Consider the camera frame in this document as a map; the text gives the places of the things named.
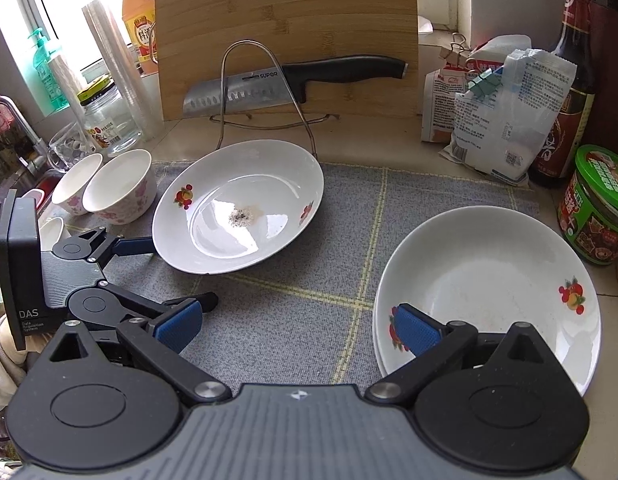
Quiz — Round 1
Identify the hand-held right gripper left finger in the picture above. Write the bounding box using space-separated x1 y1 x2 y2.
49 299 233 407

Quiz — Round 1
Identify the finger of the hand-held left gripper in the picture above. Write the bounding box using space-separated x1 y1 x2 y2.
111 291 220 328
81 226 158 272

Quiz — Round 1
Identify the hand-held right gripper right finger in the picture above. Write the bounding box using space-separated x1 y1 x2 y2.
365 303 546 405

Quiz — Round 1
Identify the white pink-flowered bowl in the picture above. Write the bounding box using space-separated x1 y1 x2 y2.
39 216 72 254
51 152 105 216
82 149 158 225

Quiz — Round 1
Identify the white floral plate with stain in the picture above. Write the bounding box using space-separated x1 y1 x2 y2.
153 139 324 275

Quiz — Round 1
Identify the grey checked dish mat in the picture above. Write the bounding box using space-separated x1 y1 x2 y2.
104 160 540 397

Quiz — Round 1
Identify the clear glass mug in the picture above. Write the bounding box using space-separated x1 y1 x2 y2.
48 122 98 174

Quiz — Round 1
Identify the glass jar with green lid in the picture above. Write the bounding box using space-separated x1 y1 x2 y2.
78 77 145 156

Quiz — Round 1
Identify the metal faucet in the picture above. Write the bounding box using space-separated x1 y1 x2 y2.
0 96 48 181

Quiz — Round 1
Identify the clear plastic wrap roll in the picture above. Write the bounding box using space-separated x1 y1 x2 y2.
82 0 165 144

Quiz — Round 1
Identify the green dish soap bottle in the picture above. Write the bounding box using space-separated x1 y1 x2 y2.
29 27 72 114

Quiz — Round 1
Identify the orange cooking wine jug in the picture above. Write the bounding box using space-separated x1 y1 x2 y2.
121 0 160 77

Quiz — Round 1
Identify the green lidded sauce jar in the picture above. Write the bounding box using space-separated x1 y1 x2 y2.
558 145 618 267

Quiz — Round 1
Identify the white blue printed packet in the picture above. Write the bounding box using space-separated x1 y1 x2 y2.
439 49 578 186

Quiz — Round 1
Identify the white red printed bag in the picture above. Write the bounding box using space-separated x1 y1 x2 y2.
421 35 532 144

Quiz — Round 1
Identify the dark soy sauce bottle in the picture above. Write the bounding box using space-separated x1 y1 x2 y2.
528 0 598 190

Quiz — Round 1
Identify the green binder clip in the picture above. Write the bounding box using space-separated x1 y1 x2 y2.
466 67 505 101

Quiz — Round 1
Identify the metal binder clip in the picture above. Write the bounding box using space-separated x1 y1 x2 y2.
441 32 472 69

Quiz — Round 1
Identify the bamboo cutting board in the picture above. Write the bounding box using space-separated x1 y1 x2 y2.
154 0 420 121

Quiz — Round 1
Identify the dark red knife block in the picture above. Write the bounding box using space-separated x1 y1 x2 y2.
589 0 618 162

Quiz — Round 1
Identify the metal wire rack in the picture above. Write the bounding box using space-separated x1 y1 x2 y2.
209 39 340 157

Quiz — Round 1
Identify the black-handled kitchen knife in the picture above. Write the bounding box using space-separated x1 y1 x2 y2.
183 55 410 119

